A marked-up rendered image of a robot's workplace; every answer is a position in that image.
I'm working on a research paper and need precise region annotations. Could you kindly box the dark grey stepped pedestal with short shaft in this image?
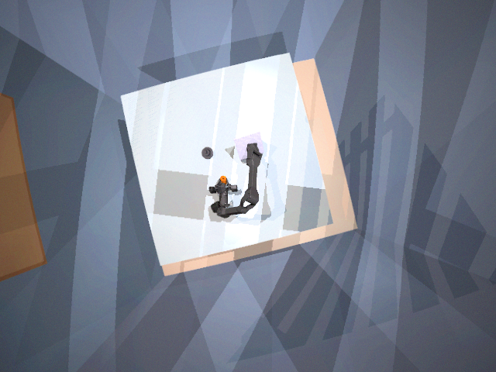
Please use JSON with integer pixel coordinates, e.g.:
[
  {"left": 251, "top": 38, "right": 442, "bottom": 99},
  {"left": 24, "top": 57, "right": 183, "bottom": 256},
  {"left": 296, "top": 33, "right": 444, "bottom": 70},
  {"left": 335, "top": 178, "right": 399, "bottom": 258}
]
[{"left": 201, "top": 147, "right": 213, "bottom": 159}]

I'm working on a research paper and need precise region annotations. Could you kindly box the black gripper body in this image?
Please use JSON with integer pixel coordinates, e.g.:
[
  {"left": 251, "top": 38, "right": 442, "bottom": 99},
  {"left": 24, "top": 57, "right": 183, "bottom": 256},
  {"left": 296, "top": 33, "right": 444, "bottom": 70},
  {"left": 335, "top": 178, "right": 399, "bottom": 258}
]
[{"left": 208, "top": 184, "right": 238, "bottom": 198}]

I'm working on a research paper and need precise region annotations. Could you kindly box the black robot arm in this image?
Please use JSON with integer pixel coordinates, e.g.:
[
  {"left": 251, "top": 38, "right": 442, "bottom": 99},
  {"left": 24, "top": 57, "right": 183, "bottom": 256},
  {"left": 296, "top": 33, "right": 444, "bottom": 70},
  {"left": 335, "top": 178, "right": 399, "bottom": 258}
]
[{"left": 211, "top": 143, "right": 263, "bottom": 219}]

